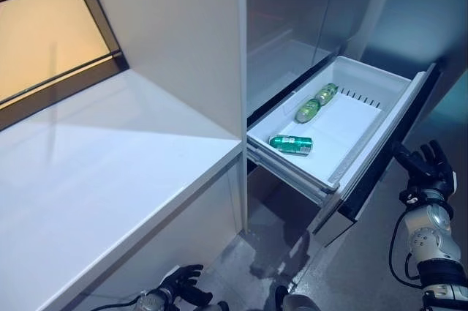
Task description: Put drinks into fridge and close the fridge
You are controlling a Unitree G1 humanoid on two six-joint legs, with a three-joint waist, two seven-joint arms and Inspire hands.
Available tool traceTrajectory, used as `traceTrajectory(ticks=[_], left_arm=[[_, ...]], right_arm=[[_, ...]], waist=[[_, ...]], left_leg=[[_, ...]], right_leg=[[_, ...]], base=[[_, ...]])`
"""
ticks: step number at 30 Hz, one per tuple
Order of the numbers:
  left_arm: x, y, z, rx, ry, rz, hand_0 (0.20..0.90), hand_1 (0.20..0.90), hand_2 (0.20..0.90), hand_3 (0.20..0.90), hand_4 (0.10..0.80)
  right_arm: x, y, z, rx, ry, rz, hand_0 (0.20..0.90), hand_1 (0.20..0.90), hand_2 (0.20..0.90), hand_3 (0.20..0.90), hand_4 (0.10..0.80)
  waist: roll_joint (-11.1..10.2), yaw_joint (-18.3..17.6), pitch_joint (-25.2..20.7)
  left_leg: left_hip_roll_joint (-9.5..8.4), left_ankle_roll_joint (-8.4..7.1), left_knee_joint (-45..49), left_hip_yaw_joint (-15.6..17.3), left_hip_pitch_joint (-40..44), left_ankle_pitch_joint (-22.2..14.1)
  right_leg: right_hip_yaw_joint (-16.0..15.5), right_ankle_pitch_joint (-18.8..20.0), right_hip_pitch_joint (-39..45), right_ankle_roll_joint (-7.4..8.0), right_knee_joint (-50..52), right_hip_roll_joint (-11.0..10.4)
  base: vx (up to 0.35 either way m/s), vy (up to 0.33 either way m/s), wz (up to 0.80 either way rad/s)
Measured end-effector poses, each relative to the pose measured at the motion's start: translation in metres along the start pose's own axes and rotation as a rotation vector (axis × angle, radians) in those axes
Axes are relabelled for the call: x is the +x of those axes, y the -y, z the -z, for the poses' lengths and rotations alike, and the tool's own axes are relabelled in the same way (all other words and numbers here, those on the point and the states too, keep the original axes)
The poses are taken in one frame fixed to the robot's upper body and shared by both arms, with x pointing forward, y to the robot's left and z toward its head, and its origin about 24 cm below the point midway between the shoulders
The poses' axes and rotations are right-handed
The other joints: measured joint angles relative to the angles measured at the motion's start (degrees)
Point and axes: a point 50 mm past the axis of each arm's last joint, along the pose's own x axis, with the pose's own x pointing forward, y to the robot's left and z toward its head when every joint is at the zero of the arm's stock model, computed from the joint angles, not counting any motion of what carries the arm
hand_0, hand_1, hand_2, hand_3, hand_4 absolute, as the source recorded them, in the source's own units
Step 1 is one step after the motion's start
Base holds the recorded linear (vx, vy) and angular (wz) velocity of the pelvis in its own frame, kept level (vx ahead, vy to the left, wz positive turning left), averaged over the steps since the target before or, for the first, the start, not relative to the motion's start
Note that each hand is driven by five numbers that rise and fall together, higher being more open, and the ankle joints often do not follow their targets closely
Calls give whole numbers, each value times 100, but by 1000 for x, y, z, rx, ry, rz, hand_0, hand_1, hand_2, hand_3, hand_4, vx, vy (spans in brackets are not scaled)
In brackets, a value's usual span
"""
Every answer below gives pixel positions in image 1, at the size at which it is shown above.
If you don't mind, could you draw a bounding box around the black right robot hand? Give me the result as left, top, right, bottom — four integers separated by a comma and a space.
393, 139, 458, 195

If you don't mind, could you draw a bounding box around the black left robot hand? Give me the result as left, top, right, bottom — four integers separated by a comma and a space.
156, 263, 214, 307

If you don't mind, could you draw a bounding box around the dark green beer can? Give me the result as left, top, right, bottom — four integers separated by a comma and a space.
268, 134, 314, 157

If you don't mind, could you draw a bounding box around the white fridge drawer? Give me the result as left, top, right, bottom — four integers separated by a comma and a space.
246, 55, 439, 235

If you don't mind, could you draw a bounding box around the stainless steel fridge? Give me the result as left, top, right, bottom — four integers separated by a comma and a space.
243, 0, 468, 250

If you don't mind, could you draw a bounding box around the white counter cabinet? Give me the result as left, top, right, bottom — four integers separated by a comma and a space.
0, 67, 244, 311

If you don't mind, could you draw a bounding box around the green plastic bottle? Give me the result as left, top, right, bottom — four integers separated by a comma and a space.
294, 97, 322, 124
314, 83, 339, 105

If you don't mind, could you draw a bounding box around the tall white cabinet panel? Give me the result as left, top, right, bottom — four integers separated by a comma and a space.
78, 0, 249, 231

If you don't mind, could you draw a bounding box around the dark framed lit window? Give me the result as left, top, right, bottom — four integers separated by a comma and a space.
0, 0, 131, 132

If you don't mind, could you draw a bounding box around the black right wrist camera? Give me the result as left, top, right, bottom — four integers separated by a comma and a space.
399, 186, 423, 206

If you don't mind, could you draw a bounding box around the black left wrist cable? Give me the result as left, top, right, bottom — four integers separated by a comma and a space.
89, 300, 142, 311

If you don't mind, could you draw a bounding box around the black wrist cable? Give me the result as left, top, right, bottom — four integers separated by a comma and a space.
388, 208, 429, 290
89, 300, 142, 311

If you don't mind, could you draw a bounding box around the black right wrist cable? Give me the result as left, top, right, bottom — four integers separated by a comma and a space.
388, 208, 429, 290

